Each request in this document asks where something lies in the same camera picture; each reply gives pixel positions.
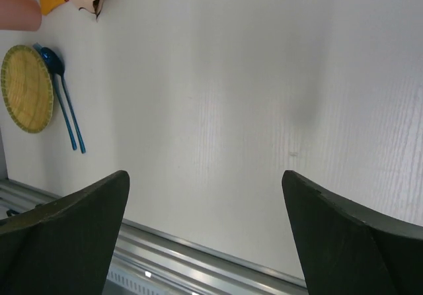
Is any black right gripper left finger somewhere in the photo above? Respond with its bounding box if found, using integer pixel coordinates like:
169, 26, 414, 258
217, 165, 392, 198
1, 171, 130, 294

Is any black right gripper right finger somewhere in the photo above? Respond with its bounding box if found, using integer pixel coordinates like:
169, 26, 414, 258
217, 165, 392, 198
282, 170, 422, 294

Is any round woven bamboo plate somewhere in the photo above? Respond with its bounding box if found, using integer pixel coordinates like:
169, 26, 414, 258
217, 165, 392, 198
1, 45, 54, 134

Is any blue metal spoon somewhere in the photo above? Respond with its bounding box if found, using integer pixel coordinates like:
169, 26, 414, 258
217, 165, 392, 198
40, 47, 87, 154

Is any blue metal fork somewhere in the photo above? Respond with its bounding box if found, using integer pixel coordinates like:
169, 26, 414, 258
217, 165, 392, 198
32, 42, 78, 151

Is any pink plastic cup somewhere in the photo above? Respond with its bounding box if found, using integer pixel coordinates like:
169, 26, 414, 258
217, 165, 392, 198
1, 0, 42, 32

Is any aluminium table edge rail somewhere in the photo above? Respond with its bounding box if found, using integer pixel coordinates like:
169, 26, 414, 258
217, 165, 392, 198
1, 181, 306, 294

